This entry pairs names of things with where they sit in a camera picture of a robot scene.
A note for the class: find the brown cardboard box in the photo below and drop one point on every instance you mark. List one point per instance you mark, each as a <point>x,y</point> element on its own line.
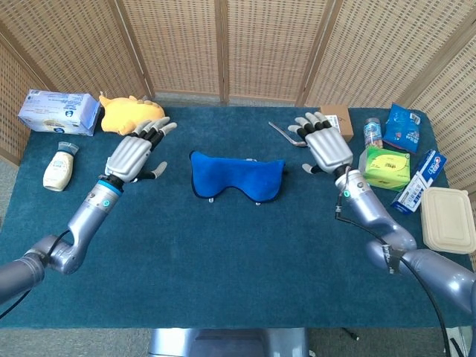
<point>342,119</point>

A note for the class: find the yellow plush toy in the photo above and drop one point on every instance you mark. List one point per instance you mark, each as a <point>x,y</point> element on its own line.
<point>119,115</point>

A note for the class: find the light purple carton box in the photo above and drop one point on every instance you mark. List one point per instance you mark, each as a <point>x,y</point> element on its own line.
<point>56,111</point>

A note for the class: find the wicker folding screen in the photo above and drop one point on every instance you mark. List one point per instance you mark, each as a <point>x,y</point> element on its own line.
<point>178,44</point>

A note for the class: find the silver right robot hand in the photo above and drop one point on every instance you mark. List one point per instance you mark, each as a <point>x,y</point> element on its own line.
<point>329,148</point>

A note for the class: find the teal table cloth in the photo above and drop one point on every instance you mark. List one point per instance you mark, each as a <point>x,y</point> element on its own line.
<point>223,260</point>

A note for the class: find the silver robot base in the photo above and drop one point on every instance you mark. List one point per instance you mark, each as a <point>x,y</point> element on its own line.
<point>230,344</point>

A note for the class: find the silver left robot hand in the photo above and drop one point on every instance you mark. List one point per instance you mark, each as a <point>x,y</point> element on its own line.
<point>128,158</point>

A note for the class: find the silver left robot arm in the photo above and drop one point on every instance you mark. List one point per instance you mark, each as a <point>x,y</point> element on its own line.
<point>85,219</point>

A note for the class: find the beige lidded food container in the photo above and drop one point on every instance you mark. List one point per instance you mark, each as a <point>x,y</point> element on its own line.
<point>448,219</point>

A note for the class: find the green tissue pack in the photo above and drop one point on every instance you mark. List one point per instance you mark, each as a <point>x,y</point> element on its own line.
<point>386,169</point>

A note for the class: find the blue snack bag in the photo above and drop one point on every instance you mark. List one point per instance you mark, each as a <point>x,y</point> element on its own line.
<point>401,130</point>

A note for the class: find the cream bottle with grey cap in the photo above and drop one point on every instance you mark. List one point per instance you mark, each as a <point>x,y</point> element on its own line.
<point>57,167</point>

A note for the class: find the white blue toothpaste box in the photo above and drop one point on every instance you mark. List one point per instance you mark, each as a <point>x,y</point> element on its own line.
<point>424,178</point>

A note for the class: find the metal spoon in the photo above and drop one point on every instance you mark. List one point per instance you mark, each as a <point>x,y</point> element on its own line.
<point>282,131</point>

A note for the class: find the thin black floor rod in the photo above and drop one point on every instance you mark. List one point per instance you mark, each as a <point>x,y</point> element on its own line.
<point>351,334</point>

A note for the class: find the blue microfiber cloth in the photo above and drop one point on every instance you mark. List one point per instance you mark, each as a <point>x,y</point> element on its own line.
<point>238,175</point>

